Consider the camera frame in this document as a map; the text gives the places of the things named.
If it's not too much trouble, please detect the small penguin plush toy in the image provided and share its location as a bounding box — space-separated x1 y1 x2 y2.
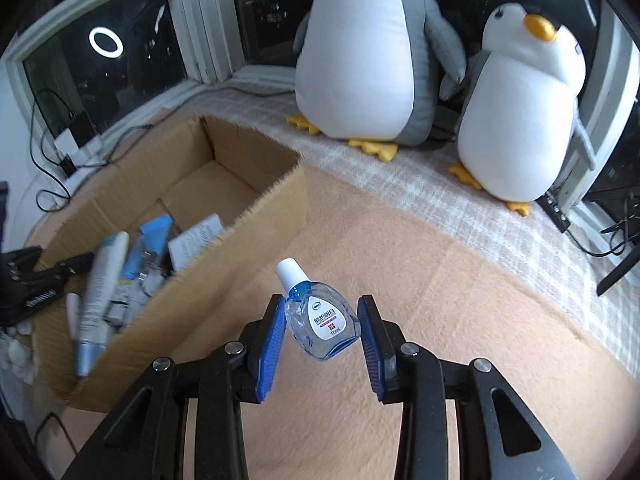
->
440 2 598 218

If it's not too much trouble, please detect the white window frame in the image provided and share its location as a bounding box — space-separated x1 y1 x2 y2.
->
177 0 249 84

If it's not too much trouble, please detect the black monitor stand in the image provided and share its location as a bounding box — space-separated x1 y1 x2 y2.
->
595 245 640 298

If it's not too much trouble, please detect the large penguin plush toy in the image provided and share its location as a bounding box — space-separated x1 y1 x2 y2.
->
286 0 468 163

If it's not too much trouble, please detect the white lotion bottle blue cap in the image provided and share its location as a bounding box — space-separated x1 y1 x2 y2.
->
74 231 130 377

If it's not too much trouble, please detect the person's left hand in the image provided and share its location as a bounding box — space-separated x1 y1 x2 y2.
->
0 324 37 386

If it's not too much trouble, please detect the clear blue eye drop bottle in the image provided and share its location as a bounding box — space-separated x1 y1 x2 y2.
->
276 258 362 362

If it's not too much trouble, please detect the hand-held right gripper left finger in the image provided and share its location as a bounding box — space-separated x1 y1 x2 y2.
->
60 294 288 480

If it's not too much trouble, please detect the white printed carton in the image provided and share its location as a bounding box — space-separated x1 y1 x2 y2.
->
167 213 226 273

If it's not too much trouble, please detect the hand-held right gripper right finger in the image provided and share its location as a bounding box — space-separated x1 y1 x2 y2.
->
356 294 576 480

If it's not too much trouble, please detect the white square power adapter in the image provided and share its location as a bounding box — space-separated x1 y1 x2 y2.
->
53 131 84 159

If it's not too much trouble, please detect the small pink tube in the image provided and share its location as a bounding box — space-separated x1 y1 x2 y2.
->
66 292 84 342

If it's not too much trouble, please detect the cardboard box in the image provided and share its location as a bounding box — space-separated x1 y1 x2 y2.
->
31 116 308 413

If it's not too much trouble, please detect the black floor cable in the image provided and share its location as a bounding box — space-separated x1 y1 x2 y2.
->
37 411 77 454

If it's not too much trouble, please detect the black charging cable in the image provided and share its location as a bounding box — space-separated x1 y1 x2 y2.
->
27 87 101 211

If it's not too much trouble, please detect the blue tube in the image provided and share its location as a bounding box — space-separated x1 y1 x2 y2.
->
120 214 174 286

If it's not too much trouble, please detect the black bar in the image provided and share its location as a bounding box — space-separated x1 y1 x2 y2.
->
537 192 574 234

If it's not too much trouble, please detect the white plaid blanket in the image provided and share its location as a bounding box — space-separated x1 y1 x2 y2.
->
165 67 640 376

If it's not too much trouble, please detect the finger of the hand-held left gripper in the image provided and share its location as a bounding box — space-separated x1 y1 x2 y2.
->
37 252 96 282

